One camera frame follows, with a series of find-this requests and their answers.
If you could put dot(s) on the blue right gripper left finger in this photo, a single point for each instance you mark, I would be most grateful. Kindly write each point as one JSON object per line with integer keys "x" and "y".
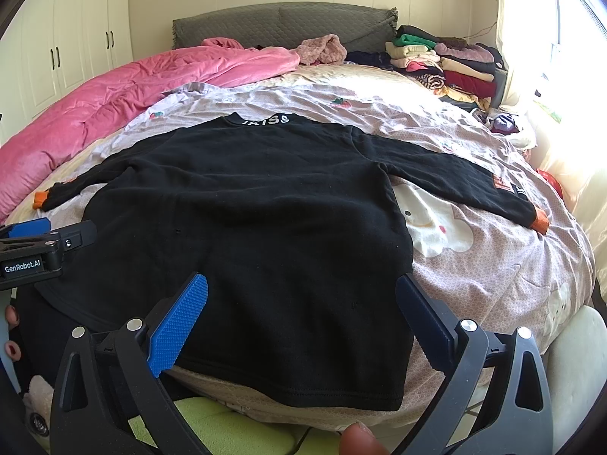
{"x": 168, "y": 334}

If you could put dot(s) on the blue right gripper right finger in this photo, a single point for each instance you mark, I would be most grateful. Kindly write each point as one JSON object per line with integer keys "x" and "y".
{"x": 430, "y": 321}

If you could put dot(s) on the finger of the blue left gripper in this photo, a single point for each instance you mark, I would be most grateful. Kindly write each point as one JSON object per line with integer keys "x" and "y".
{"x": 30, "y": 228}

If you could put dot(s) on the black long-sleeve shirt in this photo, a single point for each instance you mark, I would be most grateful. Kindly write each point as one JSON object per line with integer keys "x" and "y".
{"x": 296, "y": 227}

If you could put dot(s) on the green clothing of person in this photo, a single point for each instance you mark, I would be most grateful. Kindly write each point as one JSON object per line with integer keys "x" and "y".
{"x": 225, "y": 431}

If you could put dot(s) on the stack of folded clothes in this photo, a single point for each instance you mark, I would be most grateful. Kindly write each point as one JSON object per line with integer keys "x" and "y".
{"x": 467, "y": 74}

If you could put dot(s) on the person's right hand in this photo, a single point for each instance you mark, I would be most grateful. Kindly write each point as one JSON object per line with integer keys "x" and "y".
{"x": 358, "y": 439}

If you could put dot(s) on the pink quilted duvet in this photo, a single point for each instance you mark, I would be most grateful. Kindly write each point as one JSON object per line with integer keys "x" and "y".
{"x": 111, "y": 100}

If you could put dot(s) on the lilac patterned bed sheet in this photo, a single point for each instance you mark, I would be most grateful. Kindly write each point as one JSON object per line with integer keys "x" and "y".
{"x": 483, "y": 266}

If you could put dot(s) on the red plastic bag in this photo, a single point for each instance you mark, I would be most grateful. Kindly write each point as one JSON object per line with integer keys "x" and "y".
{"x": 552, "y": 181}

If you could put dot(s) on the white wardrobe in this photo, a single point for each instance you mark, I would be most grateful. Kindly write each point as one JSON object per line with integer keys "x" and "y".
{"x": 52, "y": 47}

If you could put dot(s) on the purple white garment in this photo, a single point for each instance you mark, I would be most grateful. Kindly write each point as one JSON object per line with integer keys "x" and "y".
{"x": 502, "y": 124}

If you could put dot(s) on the pink fuzzy garment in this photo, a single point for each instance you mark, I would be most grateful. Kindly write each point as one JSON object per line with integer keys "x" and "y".
{"x": 326, "y": 50}

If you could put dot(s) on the grey quilted headboard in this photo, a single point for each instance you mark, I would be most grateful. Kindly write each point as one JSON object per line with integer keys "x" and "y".
{"x": 287, "y": 24}

